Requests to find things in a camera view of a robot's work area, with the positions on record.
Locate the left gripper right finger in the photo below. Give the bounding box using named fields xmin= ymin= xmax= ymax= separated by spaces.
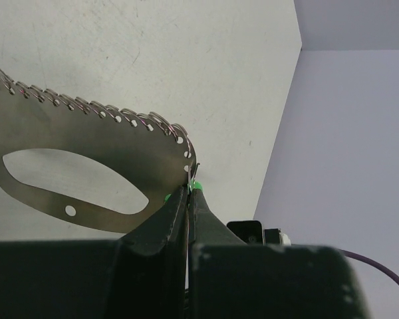
xmin=188 ymin=188 xmax=245 ymax=318

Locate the metal key holder plate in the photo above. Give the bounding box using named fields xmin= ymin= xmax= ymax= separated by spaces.
xmin=0 ymin=66 xmax=198 ymax=234

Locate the green key tag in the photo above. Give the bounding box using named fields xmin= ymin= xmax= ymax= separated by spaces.
xmin=164 ymin=180 xmax=203 ymax=203

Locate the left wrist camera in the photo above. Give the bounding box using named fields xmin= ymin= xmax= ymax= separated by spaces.
xmin=227 ymin=220 xmax=291 ymax=246

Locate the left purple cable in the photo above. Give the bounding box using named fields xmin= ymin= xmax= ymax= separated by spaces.
xmin=338 ymin=248 xmax=399 ymax=300

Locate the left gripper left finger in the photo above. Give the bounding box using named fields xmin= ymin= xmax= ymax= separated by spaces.
xmin=114 ymin=186 xmax=188 ymax=318

